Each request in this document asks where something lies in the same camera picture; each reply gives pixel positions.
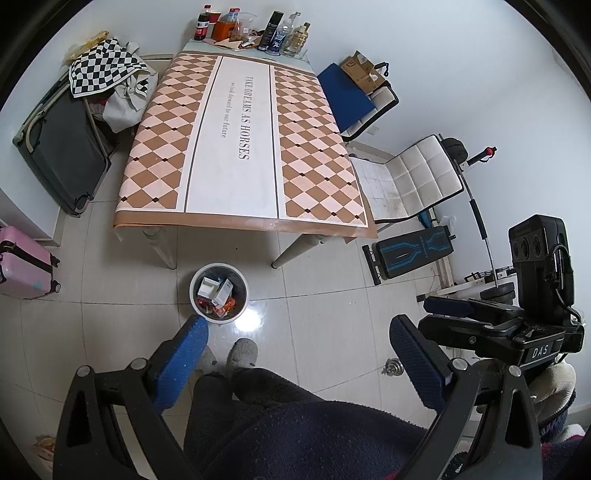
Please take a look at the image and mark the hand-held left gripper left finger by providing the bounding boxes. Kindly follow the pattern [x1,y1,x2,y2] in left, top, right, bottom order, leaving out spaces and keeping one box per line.
[52,315,211,480]

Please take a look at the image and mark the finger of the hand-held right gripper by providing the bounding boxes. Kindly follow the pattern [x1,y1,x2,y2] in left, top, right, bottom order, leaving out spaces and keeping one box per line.
[424,295,523,320]

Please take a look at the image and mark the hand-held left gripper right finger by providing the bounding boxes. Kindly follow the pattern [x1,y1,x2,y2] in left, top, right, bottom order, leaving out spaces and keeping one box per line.
[389,315,542,480]

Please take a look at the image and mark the pile of small medicine packs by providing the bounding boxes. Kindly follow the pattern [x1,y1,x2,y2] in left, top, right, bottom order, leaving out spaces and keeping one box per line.
[196,276,238,319]

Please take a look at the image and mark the white round trash bin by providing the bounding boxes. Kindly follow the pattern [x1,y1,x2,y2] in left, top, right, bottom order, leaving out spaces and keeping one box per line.
[189,263,250,323]

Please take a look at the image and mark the grey slipper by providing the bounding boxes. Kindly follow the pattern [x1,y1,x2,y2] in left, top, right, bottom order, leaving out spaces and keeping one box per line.
[226,338,259,370]
[198,344,219,374]

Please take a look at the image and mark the black floor weight plates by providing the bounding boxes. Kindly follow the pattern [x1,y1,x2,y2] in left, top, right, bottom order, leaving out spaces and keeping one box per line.
[480,284,518,305]

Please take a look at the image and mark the black blue weight bench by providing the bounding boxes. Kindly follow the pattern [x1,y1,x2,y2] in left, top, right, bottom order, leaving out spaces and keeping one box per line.
[362,225,455,282]

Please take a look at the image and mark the white table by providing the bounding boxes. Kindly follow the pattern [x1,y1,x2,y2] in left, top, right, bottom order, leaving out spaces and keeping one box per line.
[113,39,377,271]

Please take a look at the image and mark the person's dark fleece pants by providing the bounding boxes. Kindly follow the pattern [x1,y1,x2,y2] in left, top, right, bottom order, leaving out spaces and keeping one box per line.
[184,367,435,480]

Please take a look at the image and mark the white quilted chair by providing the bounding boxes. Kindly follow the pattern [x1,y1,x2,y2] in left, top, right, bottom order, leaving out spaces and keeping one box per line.
[348,135,466,224]

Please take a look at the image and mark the food packet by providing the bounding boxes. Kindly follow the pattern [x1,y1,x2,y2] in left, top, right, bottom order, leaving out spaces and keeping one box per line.
[32,436,61,462]

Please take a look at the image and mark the pink suitcase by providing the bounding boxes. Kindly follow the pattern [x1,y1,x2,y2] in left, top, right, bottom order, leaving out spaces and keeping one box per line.
[0,225,61,301]

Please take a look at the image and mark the chair with blue cushion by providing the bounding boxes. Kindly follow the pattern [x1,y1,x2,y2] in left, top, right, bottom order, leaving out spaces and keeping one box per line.
[339,60,400,141]

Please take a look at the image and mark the table with pink-tiled cloth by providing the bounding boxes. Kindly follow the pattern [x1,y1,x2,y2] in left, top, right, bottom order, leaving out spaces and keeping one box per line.
[113,52,377,238]

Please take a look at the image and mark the blue cushion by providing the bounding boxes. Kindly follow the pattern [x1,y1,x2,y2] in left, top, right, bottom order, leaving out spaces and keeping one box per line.
[318,64,377,134]

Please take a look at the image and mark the dark grey open suitcase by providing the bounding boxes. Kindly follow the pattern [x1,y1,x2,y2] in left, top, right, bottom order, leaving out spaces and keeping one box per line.
[13,76,114,217]

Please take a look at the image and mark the cardboard box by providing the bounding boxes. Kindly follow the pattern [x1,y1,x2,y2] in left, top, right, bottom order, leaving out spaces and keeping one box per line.
[339,51,389,93]

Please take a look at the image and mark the white grey crumpled cloth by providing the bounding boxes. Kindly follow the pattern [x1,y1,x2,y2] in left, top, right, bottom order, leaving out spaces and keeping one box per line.
[102,69,160,134]

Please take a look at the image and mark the amber liquid glass bottle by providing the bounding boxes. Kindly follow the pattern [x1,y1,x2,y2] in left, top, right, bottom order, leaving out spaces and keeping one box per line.
[292,22,312,57]

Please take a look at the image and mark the black white checkered cloth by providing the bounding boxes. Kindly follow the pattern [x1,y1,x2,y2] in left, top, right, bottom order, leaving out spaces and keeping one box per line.
[69,39,151,97]

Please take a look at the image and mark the clear glass bottle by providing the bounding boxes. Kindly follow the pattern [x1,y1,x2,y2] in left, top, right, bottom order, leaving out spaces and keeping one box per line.
[281,13,303,55]

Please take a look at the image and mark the black spray can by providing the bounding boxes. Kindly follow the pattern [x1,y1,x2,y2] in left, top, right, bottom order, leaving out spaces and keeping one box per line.
[259,10,284,52]

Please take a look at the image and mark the yellow plastic bag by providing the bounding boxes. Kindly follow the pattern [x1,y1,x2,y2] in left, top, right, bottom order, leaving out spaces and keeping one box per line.
[65,30,109,61]

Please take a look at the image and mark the orange jar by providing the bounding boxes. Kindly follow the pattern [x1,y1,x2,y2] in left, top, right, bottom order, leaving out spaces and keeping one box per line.
[212,9,238,41]

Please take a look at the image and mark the cola bottle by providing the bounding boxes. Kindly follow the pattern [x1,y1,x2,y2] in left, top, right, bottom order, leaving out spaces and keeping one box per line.
[194,4,214,42]

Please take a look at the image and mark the clear snack bag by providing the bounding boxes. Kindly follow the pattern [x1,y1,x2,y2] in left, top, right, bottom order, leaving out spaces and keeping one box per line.
[231,13,258,44]

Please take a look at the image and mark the black cable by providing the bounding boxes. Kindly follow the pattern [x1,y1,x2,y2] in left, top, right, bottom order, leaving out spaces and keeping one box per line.
[547,244,583,324]

